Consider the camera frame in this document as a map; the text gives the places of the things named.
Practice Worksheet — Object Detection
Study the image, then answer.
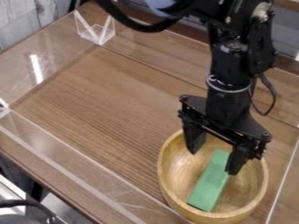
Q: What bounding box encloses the brown wooden bowl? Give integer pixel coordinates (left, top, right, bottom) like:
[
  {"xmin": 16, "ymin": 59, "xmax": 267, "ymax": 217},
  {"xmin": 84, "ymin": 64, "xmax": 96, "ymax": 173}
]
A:
[{"xmin": 158, "ymin": 130, "xmax": 268, "ymax": 224}]

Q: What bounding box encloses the clear acrylic corner bracket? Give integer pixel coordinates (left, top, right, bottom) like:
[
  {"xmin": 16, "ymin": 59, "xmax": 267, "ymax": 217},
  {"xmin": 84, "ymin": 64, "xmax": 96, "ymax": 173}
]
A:
[{"xmin": 73, "ymin": 10, "xmax": 116, "ymax": 46}]

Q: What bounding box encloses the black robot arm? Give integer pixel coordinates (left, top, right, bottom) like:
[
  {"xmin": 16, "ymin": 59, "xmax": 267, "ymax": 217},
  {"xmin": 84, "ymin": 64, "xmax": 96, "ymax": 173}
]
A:
[{"xmin": 97, "ymin": 0, "xmax": 276, "ymax": 175}]

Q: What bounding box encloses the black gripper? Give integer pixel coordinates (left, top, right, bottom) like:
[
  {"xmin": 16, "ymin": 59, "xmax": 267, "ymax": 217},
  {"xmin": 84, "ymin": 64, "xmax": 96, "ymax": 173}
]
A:
[{"xmin": 178, "ymin": 95, "xmax": 272, "ymax": 175}]

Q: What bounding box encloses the black cable lower left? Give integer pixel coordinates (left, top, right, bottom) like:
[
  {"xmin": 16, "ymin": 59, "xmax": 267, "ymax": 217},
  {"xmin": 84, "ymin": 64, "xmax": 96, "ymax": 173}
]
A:
[{"xmin": 0, "ymin": 199, "xmax": 59, "ymax": 224}]

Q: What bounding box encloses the green rectangular block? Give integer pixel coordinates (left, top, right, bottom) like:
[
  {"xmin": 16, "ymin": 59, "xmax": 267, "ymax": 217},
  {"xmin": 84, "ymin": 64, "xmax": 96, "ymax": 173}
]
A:
[{"xmin": 187, "ymin": 150, "xmax": 230, "ymax": 213}]

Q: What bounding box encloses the clear acrylic barrier wall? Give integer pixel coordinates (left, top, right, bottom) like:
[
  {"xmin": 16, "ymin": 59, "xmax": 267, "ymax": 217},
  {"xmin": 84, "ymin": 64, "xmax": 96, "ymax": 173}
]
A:
[{"xmin": 0, "ymin": 3, "xmax": 299, "ymax": 224}]

